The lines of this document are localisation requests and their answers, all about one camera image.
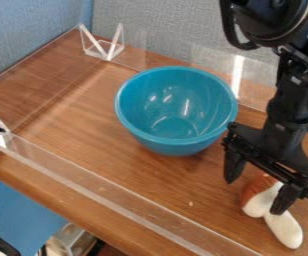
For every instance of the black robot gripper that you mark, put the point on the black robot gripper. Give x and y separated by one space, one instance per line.
272 148

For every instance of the plush brown white mushroom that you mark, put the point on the plush brown white mushroom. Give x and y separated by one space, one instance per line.
256 202

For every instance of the blue plastic bowl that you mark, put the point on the blue plastic bowl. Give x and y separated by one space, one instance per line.
175 109

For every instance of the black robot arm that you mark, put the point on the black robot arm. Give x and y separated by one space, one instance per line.
273 24

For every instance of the clear acrylic back barrier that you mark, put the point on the clear acrylic back barrier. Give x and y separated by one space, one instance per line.
249 76

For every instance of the clear acrylic barrier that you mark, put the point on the clear acrylic barrier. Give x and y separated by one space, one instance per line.
137 225
249 76

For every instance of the clear acrylic front barrier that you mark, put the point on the clear acrylic front barrier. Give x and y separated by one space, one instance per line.
137 225

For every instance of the grey metal box below table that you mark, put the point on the grey metal box below table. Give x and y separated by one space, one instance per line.
70 241

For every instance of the clear acrylic corner bracket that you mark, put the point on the clear acrylic corner bracket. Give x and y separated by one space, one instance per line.
101 48

